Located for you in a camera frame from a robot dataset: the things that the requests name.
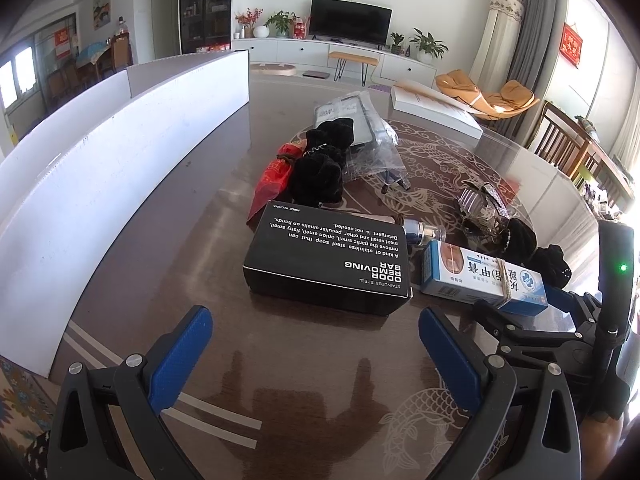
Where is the orange lounge chair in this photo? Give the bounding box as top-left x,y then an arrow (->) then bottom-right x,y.
435,70 -> 539,120

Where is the green potted plant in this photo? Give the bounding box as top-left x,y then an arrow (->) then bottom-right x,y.
410,28 -> 449,64

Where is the red flower vase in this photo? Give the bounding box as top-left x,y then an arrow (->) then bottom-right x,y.
235,8 -> 264,38

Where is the black display cabinet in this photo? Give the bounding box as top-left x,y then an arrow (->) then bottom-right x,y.
179,0 -> 232,54

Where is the black hair scrunchie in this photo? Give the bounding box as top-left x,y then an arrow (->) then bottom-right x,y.
500,218 -> 572,288

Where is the wooden dining chair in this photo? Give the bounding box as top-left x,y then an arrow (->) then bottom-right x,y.
528,101 -> 634,200

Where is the black odor bar box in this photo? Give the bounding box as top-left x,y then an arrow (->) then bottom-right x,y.
243,200 -> 412,318

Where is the floral sofa cover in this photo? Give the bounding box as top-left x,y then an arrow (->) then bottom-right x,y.
1,358 -> 61,479

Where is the white tv cabinet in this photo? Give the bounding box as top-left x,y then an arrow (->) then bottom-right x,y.
231,38 -> 436,87

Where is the large white cardboard box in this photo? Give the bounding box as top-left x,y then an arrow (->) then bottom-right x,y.
1,50 -> 250,376

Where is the white flat box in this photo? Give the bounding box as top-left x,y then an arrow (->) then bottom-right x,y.
388,80 -> 483,148

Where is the black velvet pouch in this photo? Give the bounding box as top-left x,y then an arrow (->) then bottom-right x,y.
284,118 -> 354,207

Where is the black television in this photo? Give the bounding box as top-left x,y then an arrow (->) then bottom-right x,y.
309,0 -> 393,47

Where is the wooden bench stool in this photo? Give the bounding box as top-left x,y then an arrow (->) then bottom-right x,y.
328,51 -> 380,87

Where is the covered standing air conditioner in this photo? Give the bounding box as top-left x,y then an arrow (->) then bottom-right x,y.
469,0 -> 525,92

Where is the grey curtain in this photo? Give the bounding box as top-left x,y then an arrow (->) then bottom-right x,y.
504,0 -> 572,146

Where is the blue white medicine box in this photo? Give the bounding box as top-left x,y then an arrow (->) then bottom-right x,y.
421,240 -> 548,316

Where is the phone case in plastic bag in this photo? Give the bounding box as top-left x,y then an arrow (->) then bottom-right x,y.
314,90 -> 408,186

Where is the red gift pouch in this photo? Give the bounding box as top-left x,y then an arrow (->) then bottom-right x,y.
246,140 -> 306,226

